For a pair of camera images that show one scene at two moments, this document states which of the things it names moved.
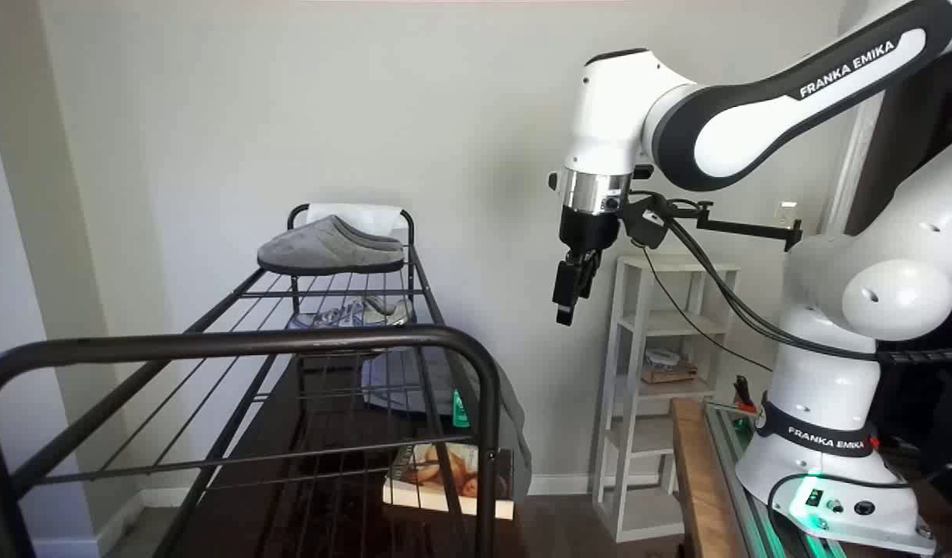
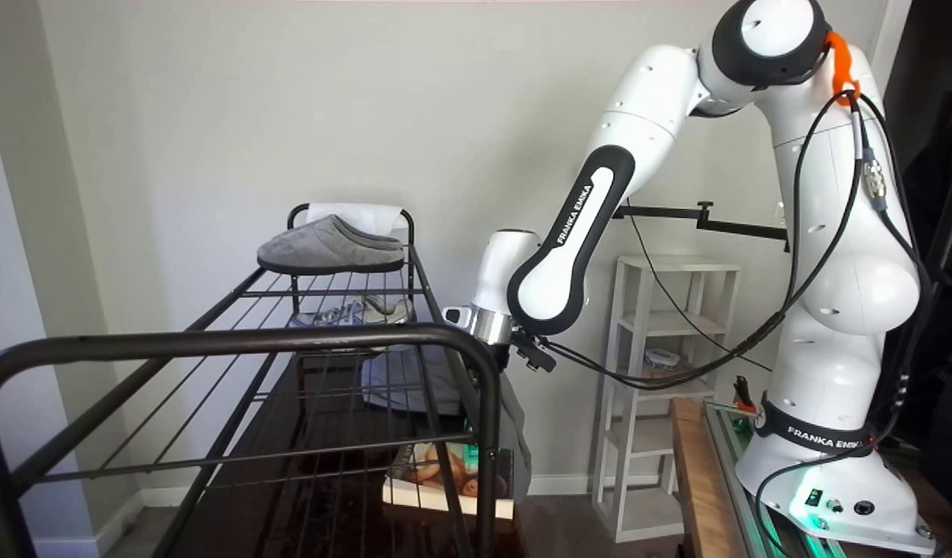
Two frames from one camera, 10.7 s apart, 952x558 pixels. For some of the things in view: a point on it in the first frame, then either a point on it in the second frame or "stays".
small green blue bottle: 460,412 -> 473,460
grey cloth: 393,375 stays
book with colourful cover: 421,479 stays
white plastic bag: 382,220 stays
